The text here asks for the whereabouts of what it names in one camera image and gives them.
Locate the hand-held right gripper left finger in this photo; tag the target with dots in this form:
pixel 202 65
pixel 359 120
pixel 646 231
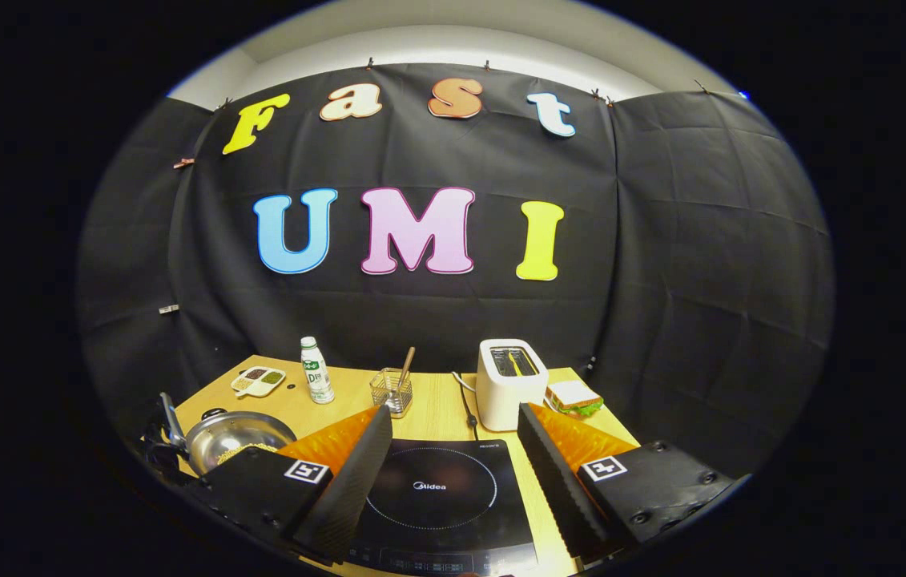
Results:
pixel 352 481

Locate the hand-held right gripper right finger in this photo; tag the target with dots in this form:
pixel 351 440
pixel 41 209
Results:
pixel 557 481

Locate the black induction cooktop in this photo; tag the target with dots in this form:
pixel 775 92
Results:
pixel 436 497

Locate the toy sandwich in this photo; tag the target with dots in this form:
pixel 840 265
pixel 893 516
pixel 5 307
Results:
pixel 573 395

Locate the white toaster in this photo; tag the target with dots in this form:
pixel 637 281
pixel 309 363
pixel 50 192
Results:
pixel 505 401

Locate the white bottle with green label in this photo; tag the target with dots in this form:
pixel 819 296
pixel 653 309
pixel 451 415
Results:
pixel 316 373

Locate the pile of soybeans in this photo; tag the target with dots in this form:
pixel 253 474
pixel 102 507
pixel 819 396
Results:
pixel 240 453

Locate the white divided seasoning dish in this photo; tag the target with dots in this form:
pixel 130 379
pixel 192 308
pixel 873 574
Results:
pixel 259 381

